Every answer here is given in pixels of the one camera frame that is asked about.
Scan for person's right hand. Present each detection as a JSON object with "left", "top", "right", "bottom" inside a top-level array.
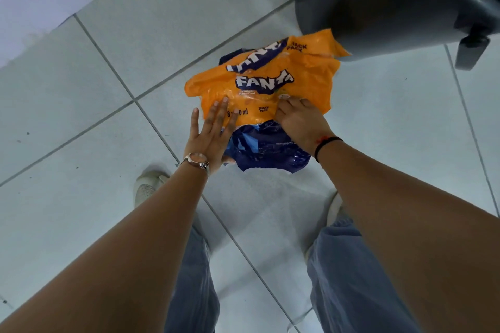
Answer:
[{"left": 273, "top": 95, "right": 335, "bottom": 156}]

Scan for person's left hand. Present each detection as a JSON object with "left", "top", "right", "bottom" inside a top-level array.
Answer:
[{"left": 183, "top": 96, "right": 239, "bottom": 168}]

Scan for orange and blue plastic wrapper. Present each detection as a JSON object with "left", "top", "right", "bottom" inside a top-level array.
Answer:
[{"left": 184, "top": 28, "right": 351, "bottom": 173}]

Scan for person's right forearm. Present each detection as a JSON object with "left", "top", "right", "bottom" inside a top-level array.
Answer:
[{"left": 317, "top": 140, "right": 500, "bottom": 333}]

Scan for person's left forearm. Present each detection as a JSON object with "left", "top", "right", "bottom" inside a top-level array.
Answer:
[{"left": 0, "top": 163, "right": 210, "bottom": 333}]

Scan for silver wristwatch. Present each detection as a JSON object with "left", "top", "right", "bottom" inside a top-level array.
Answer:
[{"left": 179, "top": 152, "right": 211, "bottom": 178}]

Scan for black wristband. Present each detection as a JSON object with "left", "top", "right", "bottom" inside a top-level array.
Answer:
[{"left": 314, "top": 136, "right": 344, "bottom": 163}]

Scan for white left shoe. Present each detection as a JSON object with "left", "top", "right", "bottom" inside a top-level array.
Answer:
[{"left": 133, "top": 171, "right": 171, "bottom": 209}]

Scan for white shoe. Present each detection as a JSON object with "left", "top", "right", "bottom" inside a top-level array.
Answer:
[
  {"left": 133, "top": 171, "right": 171, "bottom": 209},
  {"left": 326, "top": 193, "right": 346, "bottom": 228}
]

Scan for white right shoe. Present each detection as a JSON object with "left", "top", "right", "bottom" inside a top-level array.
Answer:
[{"left": 326, "top": 193, "right": 346, "bottom": 228}]

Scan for blue-grey trousers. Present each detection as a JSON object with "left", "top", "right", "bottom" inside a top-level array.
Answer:
[{"left": 164, "top": 217, "right": 423, "bottom": 333}]

